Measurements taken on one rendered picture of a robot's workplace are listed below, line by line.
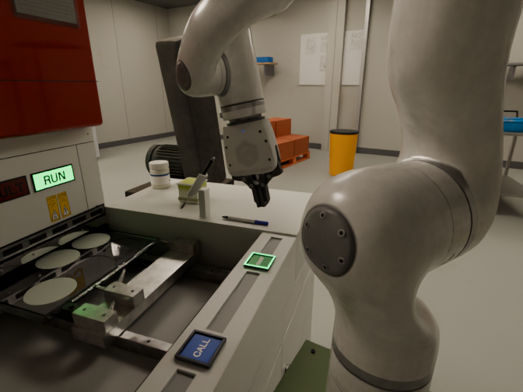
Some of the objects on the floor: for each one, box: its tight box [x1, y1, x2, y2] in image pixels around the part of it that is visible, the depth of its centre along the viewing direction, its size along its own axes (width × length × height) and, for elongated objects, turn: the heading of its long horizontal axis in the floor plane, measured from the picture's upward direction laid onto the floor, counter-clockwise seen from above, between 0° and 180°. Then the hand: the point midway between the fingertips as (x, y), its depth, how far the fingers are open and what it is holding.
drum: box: [329, 129, 359, 176], centre depth 494 cm, size 43×43×68 cm
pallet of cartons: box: [269, 117, 310, 169], centre depth 577 cm, size 88×128×73 cm
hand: (261, 196), depth 65 cm, fingers closed
